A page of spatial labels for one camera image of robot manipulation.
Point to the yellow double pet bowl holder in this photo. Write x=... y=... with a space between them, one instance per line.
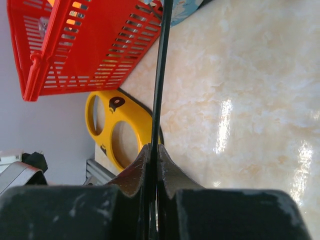
x=118 y=107

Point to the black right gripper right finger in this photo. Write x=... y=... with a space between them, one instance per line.
x=172 y=183

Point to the blue patterned pet tent fabric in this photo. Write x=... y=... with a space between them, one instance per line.
x=182 y=9

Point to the thin black tent pole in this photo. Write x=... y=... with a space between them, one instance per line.
x=152 y=171

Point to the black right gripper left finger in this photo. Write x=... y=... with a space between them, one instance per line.
x=129 y=218

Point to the red plastic shopping basket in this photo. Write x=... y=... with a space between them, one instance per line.
x=76 y=46

